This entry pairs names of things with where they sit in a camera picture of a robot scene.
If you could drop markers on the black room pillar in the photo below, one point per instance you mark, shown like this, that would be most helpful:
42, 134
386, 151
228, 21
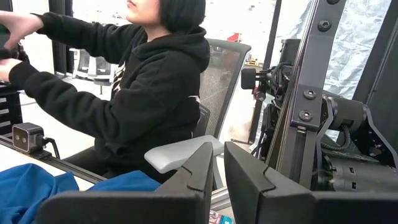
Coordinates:
60, 56

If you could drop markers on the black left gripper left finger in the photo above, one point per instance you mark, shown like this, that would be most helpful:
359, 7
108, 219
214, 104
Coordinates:
140, 208

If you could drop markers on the small grey table camera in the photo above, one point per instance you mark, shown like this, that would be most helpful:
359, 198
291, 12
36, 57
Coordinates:
27, 137

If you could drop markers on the grey mesh office chair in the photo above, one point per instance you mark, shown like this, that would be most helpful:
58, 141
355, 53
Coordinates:
224, 81

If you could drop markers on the person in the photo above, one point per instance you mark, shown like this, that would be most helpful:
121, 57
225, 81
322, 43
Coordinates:
149, 93

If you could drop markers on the person's right hand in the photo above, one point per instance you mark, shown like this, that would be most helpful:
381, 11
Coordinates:
18, 26

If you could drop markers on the blue cloth garment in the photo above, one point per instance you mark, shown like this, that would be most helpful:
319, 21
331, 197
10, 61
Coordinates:
25, 193

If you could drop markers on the white plastic sheet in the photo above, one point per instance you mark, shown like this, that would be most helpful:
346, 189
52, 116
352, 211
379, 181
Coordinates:
354, 46

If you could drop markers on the red shelf rack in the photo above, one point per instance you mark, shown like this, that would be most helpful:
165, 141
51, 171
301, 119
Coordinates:
234, 38

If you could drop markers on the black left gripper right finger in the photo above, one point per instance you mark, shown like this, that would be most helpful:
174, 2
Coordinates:
280, 205

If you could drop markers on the person's left hand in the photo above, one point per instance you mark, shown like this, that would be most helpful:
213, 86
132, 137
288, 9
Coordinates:
7, 70

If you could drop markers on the black upright frame post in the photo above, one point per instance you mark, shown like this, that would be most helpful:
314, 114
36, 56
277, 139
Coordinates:
309, 77

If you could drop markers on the person's hand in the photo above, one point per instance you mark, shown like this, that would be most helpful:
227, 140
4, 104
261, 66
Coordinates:
7, 70
18, 26

